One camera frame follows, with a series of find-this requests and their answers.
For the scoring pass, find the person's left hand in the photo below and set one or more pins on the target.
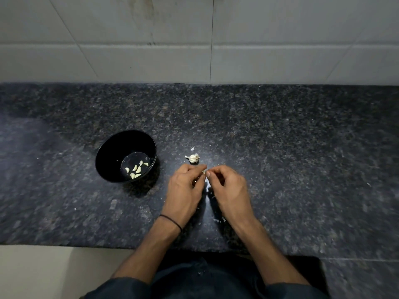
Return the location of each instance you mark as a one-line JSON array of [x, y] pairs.
[[181, 193]]

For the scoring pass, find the person's right hand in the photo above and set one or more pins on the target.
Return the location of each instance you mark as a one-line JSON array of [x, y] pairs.
[[232, 196]]

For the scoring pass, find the person's right thumb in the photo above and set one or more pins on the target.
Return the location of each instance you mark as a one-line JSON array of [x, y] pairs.
[[212, 188]]

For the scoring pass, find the person's left thumb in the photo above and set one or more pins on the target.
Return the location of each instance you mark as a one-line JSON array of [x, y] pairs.
[[199, 186]]

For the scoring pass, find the person's left forearm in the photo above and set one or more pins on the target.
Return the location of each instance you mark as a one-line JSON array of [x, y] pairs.
[[149, 250]]

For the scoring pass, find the person's right forearm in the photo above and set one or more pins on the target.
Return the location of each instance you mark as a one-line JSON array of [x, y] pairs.
[[269, 255]]

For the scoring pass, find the white garlic bulb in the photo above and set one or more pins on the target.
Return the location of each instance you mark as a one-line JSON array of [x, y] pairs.
[[193, 158]]

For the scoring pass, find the black thread wristband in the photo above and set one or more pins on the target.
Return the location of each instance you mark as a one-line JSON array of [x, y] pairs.
[[172, 220]]

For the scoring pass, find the pile of peeled garlic cloves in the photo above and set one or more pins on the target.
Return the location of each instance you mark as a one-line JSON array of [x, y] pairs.
[[136, 169]]

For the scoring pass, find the black round bowl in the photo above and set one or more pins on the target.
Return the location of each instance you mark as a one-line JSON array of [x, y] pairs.
[[116, 158]]

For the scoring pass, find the dark blue clothing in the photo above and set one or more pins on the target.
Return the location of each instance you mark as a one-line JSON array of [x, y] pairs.
[[202, 283]]

